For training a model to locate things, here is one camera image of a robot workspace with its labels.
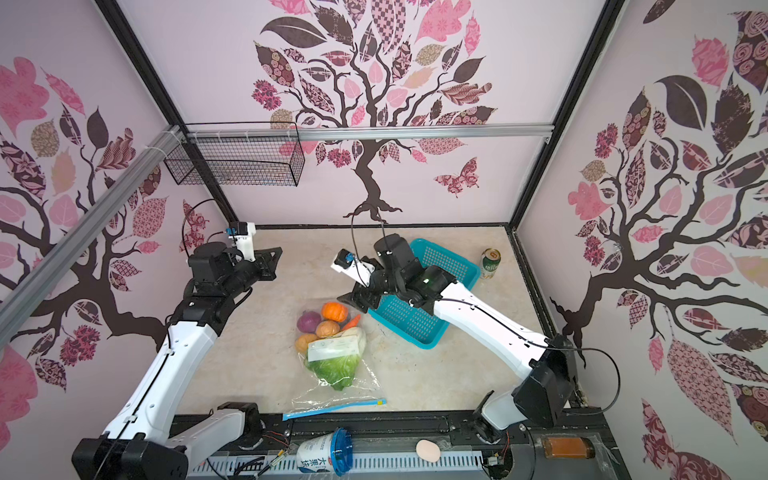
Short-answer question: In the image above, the green drink can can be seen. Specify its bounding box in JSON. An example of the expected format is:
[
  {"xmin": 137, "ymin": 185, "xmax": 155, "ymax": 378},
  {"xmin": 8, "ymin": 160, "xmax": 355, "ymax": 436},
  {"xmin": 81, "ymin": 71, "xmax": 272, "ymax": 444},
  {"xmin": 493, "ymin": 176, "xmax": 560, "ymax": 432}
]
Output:
[{"xmin": 480, "ymin": 248, "xmax": 502, "ymax": 279}]

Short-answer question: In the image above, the clear blue zip top bag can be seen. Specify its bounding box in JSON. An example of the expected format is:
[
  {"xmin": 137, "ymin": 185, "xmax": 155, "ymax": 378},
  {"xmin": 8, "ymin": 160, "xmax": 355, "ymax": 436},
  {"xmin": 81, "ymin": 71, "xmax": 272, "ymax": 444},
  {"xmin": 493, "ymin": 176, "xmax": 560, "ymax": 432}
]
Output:
[{"xmin": 283, "ymin": 299, "xmax": 387, "ymax": 420}]

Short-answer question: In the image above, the brown toy walnut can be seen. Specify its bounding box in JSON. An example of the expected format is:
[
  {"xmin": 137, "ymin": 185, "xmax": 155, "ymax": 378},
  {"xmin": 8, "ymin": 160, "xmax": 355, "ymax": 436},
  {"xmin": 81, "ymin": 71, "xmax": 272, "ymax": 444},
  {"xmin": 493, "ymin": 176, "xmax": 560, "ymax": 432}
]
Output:
[{"xmin": 315, "ymin": 320, "xmax": 341, "ymax": 338}]

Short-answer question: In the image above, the yellow brown toy potato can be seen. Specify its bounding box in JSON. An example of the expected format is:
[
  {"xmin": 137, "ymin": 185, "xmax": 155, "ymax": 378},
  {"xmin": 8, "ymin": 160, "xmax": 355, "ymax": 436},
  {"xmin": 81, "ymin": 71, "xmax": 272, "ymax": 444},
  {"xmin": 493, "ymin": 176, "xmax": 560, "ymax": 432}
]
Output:
[{"xmin": 294, "ymin": 333, "xmax": 319, "ymax": 355}]

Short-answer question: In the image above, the green toy lettuce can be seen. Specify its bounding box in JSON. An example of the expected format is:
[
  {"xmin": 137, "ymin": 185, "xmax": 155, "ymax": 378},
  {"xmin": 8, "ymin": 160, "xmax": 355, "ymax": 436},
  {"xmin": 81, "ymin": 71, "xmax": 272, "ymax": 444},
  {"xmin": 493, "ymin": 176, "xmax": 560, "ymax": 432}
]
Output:
[{"xmin": 305, "ymin": 327, "xmax": 367, "ymax": 391}]

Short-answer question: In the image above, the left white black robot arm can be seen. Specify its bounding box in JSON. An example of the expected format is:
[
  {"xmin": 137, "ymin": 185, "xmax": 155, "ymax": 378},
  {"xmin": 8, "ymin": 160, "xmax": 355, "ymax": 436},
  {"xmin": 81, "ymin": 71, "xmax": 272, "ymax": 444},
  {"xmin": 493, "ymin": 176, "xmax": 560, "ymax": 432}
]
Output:
[{"xmin": 72, "ymin": 242, "xmax": 282, "ymax": 479}]

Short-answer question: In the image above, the white blue yogurt cup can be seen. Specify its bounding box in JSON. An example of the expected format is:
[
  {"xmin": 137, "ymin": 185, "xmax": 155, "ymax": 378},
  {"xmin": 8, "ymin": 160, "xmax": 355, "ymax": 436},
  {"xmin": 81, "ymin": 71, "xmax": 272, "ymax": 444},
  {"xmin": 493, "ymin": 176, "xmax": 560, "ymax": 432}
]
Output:
[{"xmin": 295, "ymin": 428, "xmax": 354, "ymax": 476}]

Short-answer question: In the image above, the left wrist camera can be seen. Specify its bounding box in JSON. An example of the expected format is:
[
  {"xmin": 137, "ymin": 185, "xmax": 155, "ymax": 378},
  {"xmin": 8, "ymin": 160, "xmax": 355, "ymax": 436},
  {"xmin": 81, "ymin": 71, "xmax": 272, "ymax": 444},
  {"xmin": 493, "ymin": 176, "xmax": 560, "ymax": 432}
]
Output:
[{"xmin": 187, "ymin": 222, "xmax": 256, "ymax": 283}]

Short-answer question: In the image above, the purple toy onion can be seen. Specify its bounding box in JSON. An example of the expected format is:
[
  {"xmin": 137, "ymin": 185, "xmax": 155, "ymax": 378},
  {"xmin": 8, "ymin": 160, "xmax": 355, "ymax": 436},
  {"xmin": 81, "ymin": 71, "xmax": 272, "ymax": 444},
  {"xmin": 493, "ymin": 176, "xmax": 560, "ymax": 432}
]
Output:
[{"xmin": 296, "ymin": 311, "xmax": 323, "ymax": 333}]

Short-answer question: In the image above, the brown amber bottle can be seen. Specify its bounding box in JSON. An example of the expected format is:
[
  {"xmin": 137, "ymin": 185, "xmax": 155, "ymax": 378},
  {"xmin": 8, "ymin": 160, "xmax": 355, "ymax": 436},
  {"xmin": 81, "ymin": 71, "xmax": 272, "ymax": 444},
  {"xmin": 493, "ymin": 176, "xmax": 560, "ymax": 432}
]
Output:
[{"xmin": 541, "ymin": 436, "xmax": 596, "ymax": 460}]

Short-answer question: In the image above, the pink egg shaped toy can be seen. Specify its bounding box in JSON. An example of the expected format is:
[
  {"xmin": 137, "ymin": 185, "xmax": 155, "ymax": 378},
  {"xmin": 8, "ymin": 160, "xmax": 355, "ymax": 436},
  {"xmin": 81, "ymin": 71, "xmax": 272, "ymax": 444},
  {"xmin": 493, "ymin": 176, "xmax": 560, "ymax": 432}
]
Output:
[{"xmin": 415, "ymin": 439, "xmax": 442, "ymax": 463}]

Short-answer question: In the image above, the orange toy pumpkin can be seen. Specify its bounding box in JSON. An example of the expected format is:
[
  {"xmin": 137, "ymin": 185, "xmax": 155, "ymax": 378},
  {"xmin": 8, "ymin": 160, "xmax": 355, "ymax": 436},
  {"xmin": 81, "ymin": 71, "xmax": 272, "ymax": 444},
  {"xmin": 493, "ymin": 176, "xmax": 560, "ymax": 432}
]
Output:
[{"xmin": 321, "ymin": 301, "xmax": 349, "ymax": 323}]

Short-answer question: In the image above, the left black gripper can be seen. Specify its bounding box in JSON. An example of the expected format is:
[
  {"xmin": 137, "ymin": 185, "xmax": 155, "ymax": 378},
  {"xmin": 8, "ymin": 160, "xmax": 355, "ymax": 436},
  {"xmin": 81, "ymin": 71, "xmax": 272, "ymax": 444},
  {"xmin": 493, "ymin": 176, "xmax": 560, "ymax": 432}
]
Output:
[{"xmin": 222, "ymin": 246, "xmax": 282, "ymax": 298}]

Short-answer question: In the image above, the teal plastic basket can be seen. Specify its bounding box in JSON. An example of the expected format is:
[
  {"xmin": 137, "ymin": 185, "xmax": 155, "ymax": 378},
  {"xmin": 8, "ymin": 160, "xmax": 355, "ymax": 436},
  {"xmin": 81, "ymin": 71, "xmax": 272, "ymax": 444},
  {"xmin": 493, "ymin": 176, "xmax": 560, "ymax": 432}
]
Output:
[{"xmin": 370, "ymin": 234, "xmax": 481, "ymax": 350}]

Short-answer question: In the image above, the white slotted cable duct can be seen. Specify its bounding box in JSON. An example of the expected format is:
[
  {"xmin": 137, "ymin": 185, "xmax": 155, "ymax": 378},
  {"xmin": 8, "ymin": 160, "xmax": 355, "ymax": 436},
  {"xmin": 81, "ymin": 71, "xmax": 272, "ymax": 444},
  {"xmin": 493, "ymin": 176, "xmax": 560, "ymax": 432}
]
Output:
[{"xmin": 187, "ymin": 451, "xmax": 487, "ymax": 479}]

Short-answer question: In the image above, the black wire wall basket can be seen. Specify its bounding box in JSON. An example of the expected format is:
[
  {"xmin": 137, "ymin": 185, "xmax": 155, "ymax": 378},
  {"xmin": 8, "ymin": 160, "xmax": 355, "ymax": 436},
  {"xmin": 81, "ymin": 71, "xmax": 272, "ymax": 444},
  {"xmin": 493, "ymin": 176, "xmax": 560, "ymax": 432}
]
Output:
[{"xmin": 164, "ymin": 120, "xmax": 305, "ymax": 187}]

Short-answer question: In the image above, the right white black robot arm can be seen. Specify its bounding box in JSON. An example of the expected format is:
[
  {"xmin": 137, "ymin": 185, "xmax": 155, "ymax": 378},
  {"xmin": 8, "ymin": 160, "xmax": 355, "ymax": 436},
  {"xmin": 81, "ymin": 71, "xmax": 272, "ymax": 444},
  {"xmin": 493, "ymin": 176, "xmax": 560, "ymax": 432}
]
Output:
[{"xmin": 331, "ymin": 234, "xmax": 577, "ymax": 443}]

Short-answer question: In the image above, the orange toy carrot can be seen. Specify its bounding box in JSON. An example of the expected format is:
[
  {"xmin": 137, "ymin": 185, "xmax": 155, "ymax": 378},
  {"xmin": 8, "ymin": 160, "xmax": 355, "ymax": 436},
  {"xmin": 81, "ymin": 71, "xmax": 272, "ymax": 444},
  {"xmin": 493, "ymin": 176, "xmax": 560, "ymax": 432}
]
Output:
[{"xmin": 341, "ymin": 315, "xmax": 361, "ymax": 331}]

